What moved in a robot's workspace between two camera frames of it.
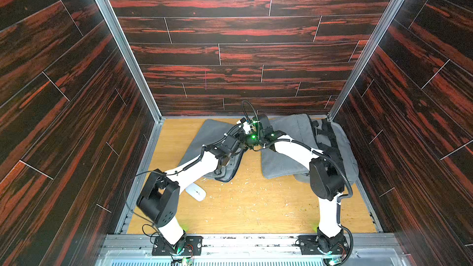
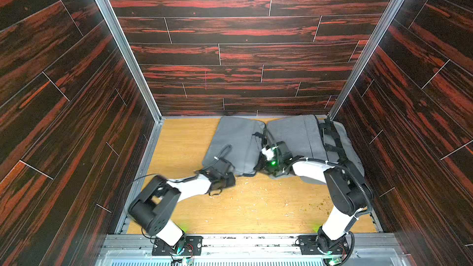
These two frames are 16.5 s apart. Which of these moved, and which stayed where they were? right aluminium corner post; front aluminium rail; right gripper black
Moved: right gripper black
Stayed: front aluminium rail; right aluminium corner post
